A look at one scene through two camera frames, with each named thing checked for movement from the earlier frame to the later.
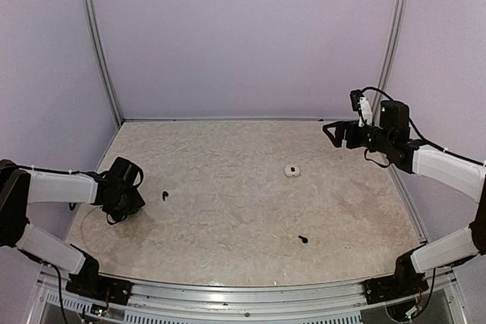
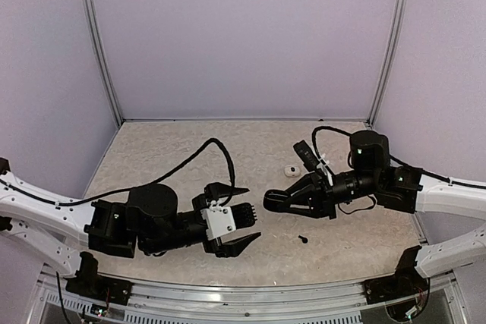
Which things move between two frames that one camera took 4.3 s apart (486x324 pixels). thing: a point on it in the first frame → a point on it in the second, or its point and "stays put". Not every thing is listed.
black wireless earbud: [304, 240] stays put
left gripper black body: [125, 204] → [203, 199]
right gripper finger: [340, 132] → [309, 206]
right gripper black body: [356, 141] → [326, 191]
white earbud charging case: [291, 171] stays put
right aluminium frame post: [392, 52] stays put
